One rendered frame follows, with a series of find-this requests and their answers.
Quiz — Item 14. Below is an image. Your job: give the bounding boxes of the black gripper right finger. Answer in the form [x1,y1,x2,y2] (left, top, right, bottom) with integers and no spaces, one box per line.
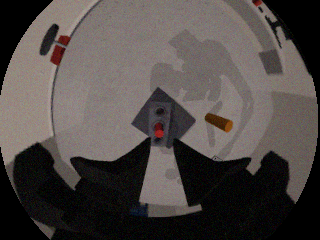
[172,137,252,208]

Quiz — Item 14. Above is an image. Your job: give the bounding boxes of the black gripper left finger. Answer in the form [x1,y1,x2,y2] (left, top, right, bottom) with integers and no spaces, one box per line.
[69,137,151,209]

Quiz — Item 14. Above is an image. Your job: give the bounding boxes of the brown cylinder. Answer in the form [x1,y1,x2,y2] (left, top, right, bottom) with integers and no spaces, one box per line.
[205,113,232,132]

